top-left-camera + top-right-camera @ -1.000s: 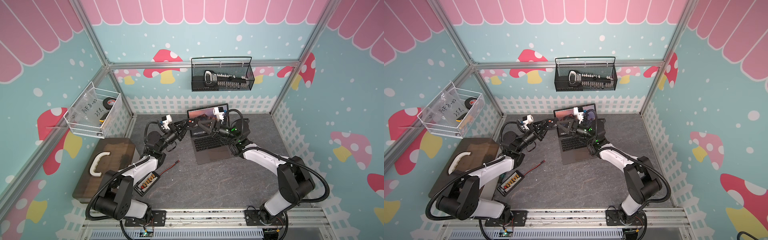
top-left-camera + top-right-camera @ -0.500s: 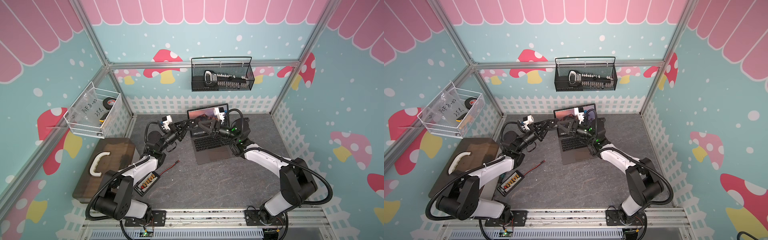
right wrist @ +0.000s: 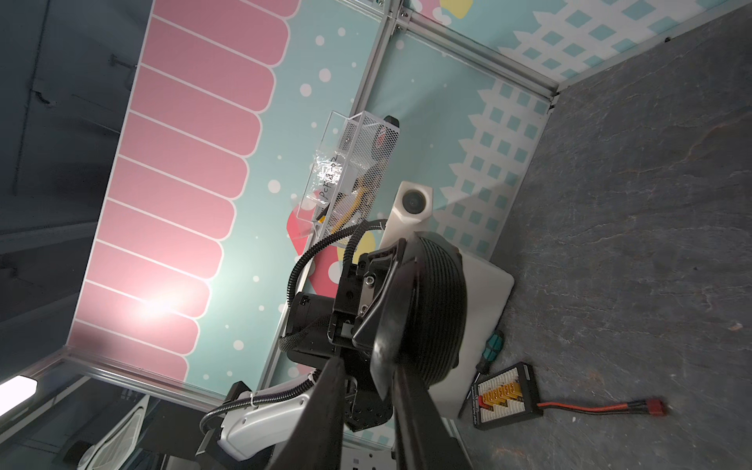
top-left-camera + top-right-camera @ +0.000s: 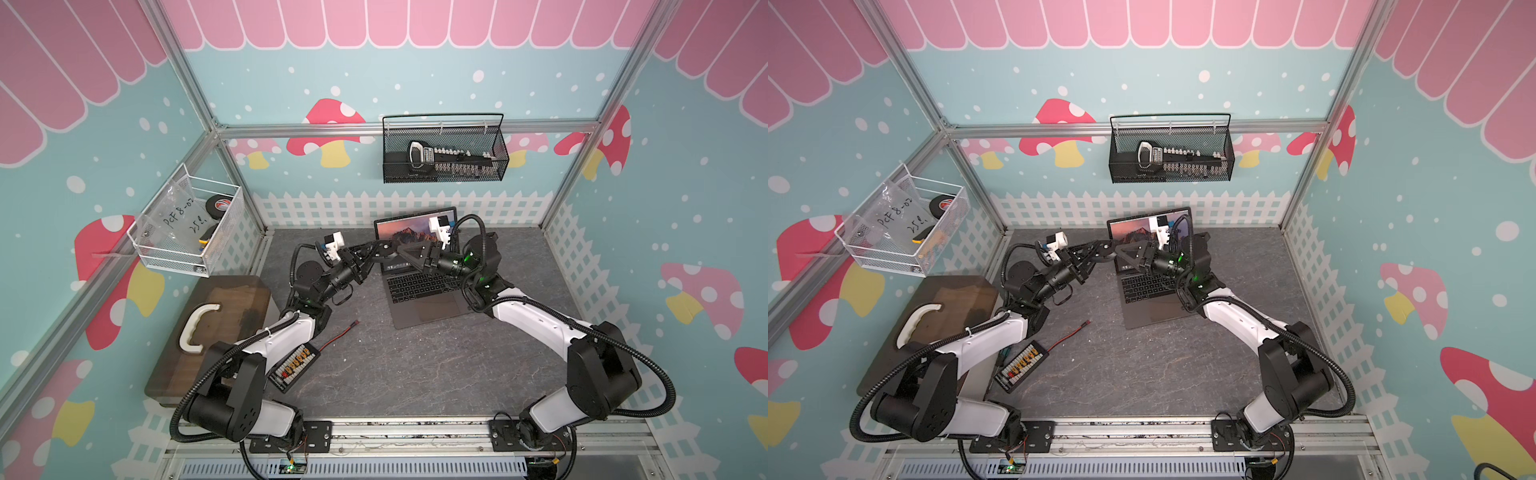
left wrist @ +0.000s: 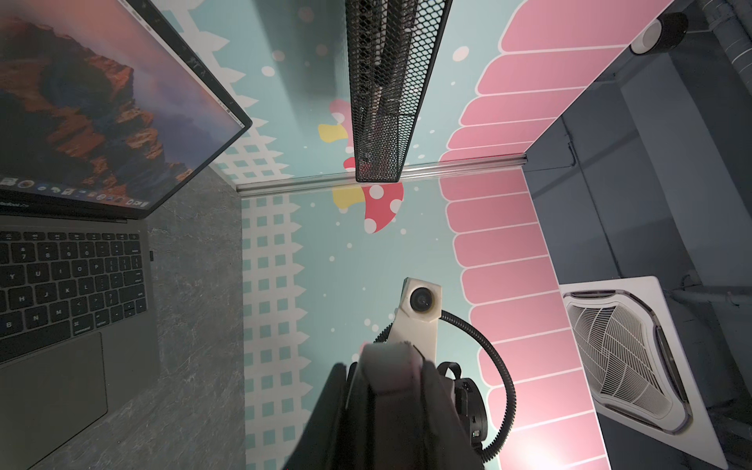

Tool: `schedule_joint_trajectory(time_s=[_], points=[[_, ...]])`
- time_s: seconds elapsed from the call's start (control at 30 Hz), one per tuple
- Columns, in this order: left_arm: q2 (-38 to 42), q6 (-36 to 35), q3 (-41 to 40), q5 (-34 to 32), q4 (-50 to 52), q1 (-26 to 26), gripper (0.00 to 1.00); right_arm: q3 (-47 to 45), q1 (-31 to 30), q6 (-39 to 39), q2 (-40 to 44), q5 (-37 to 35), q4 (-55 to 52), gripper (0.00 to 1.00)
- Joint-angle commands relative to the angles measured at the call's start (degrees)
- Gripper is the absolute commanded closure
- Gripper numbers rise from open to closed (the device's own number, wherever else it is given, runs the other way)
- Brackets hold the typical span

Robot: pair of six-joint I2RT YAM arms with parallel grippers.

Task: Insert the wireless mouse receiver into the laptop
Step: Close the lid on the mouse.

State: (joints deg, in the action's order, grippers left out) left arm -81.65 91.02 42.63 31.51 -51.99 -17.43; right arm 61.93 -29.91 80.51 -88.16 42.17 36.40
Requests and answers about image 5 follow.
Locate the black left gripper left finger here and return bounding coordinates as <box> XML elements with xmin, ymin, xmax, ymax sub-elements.
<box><xmin>283</xmin><ymin>363</ymin><xmax>348</xmax><ymax>470</ymax></box>

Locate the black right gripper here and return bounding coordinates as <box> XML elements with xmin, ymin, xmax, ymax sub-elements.
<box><xmin>437</xmin><ymin>362</ymin><xmax>488</xmax><ymax>450</ymax></box>

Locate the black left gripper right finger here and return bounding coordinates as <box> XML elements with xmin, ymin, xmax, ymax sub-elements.
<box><xmin>421</xmin><ymin>360</ymin><xmax>484</xmax><ymax>470</ymax></box>

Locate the black wireless mouse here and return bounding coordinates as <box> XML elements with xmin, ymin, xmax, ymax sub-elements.
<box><xmin>343</xmin><ymin>343</ymin><xmax>427</xmax><ymax>469</ymax></box>

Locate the grey laptop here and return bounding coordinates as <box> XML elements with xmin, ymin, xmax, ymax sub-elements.
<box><xmin>1</xmin><ymin>1</ymin><xmax>252</xmax><ymax>469</ymax></box>

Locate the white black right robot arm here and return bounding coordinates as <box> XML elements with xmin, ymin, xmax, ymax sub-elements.
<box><xmin>358</xmin><ymin>311</ymin><xmax>517</xmax><ymax>469</ymax></box>

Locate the white ceiling air conditioner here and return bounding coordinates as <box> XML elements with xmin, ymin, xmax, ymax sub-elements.
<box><xmin>559</xmin><ymin>276</ymin><xmax>729</xmax><ymax>469</ymax></box>

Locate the round black ceiling light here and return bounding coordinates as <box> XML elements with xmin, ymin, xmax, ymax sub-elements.
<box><xmin>629</xmin><ymin>13</ymin><xmax>689</xmax><ymax>56</ymax></box>

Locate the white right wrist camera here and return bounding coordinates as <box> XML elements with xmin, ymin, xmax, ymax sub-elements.
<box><xmin>387</xmin><ymin>277</ymin><xmax>443</xmax><ymax>362</ymax></box>

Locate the black wire mesh basket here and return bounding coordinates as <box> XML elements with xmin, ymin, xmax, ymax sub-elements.
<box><xmin>345</xmin><ymin>0</ymin><xmax>452</xmax><ymax>183</ymax></box>

